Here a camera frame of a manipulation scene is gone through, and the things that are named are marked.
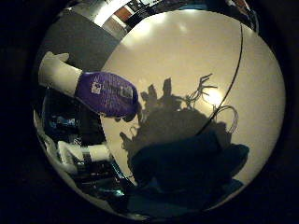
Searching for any shelf rack with orange boxes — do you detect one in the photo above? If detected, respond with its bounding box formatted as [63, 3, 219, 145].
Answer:
[93, 0, 166, 31]

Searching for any white spray bottle purple label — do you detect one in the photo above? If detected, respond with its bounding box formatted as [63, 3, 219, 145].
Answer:
[37, 50, 140, 123]

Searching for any teal cloth with stripes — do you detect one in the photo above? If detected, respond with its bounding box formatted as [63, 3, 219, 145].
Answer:
[125, 130, 250, 219]

